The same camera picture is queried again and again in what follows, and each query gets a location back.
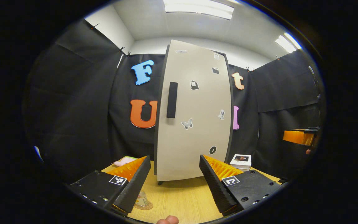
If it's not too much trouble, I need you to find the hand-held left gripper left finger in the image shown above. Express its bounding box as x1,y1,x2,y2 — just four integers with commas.
68,156,152,216

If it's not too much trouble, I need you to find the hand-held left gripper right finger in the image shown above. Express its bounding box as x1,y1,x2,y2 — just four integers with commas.
199,154,287,216

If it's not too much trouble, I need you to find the small clear bottle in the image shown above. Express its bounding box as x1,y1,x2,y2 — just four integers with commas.
135,190,150,208

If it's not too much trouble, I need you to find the beige cabinet door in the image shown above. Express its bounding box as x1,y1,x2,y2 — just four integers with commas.
154,40,233,182

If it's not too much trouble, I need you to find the black door handle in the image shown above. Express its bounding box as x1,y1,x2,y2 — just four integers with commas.
167,82,178,119

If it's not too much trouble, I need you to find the pink plush toy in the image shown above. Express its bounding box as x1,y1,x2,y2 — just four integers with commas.
112,156,138,167

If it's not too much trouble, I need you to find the white book with portrait cover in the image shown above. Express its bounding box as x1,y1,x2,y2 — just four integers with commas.
230,154,251,166

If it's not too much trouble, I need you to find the small ceiling light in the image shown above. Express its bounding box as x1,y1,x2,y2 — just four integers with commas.
275,32,302,53

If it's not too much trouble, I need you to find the black backdrop cloth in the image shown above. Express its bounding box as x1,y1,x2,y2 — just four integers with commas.
22,19,326,187

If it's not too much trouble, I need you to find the long ceiling light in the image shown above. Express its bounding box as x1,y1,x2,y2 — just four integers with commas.
163,0,234,20

